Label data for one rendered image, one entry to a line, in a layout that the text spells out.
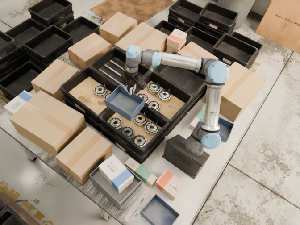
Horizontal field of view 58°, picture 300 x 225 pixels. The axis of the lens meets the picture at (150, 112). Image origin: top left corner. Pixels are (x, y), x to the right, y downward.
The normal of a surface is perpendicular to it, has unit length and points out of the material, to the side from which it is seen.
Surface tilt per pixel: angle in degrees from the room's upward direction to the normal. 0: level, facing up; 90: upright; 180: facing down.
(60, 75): 0
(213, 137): 61
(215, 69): 46
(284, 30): 73
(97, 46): 0
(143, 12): 0
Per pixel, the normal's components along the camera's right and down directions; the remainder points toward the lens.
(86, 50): 0.07, -0.56
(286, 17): -0.53, 0.50
